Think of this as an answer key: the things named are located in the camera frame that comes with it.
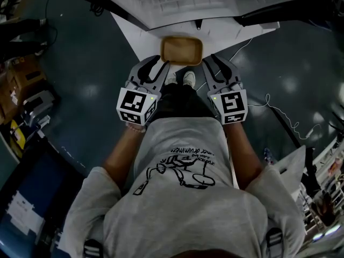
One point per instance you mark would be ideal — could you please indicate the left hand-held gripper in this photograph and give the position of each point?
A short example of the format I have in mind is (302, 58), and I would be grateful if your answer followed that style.
(133, 103)

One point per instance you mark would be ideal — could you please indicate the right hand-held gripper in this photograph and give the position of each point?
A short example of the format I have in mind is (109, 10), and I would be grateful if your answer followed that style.
(232, 105)

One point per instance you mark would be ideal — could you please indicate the tan plastic container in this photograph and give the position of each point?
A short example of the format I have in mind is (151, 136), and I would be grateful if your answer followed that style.
(181, 51)

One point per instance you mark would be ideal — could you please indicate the person's right forearm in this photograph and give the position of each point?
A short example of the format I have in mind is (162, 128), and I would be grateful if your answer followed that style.
(244, 154)

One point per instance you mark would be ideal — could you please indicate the person's left forearm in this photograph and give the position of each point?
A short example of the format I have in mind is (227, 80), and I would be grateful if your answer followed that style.
(121, 157)

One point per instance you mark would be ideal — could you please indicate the person's left white shoe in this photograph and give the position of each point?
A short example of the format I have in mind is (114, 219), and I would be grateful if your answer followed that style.
(171, 78)

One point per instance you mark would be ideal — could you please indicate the person's white shoe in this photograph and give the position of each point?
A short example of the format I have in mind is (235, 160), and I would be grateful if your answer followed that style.
(171, 78)
(189, 78)

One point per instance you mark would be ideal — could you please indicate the person's right white shoe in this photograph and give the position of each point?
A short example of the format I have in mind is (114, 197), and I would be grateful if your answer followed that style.
(189, 78)

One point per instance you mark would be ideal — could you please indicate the white floor board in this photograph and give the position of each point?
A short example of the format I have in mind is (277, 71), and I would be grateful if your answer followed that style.
(150, 40)

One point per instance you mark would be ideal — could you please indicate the black trousers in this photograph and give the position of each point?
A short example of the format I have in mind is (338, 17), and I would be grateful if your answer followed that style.
(182, 103)

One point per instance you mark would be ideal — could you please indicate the grey metal device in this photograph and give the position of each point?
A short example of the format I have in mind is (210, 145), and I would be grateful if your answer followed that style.
(37, 106)

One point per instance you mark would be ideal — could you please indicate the brown cardboard box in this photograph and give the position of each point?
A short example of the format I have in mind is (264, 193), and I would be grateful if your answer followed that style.
(24, 82)

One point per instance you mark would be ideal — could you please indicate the grey printed t-shirt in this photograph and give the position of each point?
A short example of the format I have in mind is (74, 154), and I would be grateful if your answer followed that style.
(185, 203)

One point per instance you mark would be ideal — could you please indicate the blue crate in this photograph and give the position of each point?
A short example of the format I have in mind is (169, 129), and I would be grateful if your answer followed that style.
(45, 187)

